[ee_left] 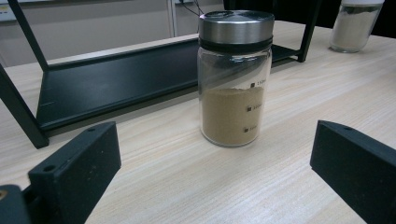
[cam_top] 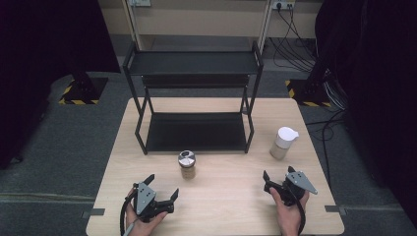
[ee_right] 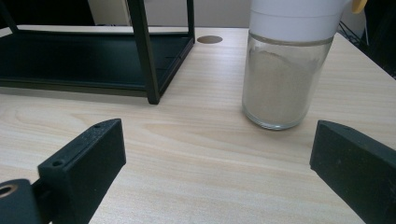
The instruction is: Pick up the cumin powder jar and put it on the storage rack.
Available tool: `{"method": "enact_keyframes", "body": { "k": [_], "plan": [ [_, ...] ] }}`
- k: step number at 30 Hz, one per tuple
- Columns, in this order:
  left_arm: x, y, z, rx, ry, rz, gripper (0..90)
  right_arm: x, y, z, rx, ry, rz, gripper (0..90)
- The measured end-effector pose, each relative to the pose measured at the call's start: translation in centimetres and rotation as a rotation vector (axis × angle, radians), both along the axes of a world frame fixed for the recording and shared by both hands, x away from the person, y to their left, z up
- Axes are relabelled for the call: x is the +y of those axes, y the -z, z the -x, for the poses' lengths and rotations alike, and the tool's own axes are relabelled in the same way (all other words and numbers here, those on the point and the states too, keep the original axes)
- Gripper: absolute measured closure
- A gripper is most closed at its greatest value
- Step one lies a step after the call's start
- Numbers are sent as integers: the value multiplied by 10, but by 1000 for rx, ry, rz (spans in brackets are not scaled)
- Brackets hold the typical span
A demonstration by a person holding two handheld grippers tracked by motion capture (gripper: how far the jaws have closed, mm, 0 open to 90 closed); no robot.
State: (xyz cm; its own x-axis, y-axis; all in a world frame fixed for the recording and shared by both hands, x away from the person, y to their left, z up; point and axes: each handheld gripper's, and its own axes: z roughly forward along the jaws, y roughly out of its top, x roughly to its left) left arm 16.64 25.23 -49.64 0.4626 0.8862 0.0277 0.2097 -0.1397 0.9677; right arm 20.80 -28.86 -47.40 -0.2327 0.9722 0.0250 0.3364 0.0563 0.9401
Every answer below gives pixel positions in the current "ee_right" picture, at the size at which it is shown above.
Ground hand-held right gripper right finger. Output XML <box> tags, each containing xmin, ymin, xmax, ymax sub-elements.
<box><xmin>309</xmin><ymin>119</ymin><xmax>396</xmax><ymax>224</ymax></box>

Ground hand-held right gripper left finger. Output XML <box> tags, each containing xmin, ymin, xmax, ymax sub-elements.
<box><xmin>37</xmin><ymin>118</ymin><xmax>127</xmax><ymax>224</ymax></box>

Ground black metal two-tier rack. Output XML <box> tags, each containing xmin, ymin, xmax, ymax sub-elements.
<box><xmin>0</xmin><ymin>0</ymin><xmax>196</xmax><ymax>105</ymax></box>

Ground black curtain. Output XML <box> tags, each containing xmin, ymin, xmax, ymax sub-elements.
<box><xmin>0</xmin><ymin>0</ymin><xmax>96</xmax><ymax>27</ymax></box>
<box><xmin>359</xmin><ymin>0</ymin><xmax>396</xmax><ymax>78</ymax></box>

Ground round brown table grommet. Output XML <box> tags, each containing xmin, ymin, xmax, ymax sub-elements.
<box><xmin>196</xmin><ymin>35</ymin><xmax>224</xmax><ymax>45</ymax></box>

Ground black wall cables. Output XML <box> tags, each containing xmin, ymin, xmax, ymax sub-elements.
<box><xmin>338</xmin><ymin>21</ymin><xmax>363</xmax><ymax>49</ymax></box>

